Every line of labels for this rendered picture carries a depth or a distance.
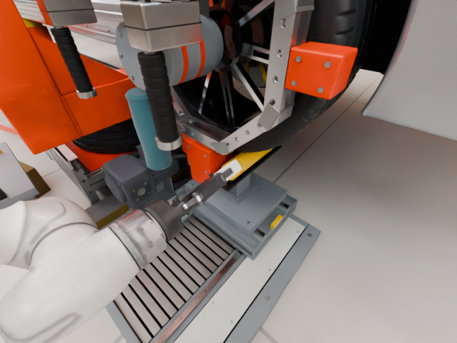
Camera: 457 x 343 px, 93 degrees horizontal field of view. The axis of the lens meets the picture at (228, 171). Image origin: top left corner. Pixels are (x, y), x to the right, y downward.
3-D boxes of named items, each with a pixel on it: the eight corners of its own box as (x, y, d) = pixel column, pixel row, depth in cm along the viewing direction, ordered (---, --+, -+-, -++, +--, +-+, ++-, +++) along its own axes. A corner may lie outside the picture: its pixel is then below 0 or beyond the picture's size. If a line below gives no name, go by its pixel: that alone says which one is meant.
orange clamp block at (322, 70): (301, 79, 46) (345, 89, 41) (282, 89, 41) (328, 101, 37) (309, 40, 41) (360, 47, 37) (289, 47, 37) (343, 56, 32)
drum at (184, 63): (227, 77, 57) (227, 11, 48) (159, 102, 45) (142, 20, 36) (192, 67, 64) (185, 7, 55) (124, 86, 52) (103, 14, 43)
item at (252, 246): (294, 211, 112) (298, 198, 105) (253, 262, 91) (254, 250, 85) (222, 169, 137) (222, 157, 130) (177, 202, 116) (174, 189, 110)
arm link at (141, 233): (146, 274, 33) (177, 246, 36) (110, 224, 32) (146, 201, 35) (135, 267, 40) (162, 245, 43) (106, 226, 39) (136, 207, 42)
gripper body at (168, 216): (159, 242, 43) (194, 214, 48) (173, 243, 36) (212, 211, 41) (137, 211, 42) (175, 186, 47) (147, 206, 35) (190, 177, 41)
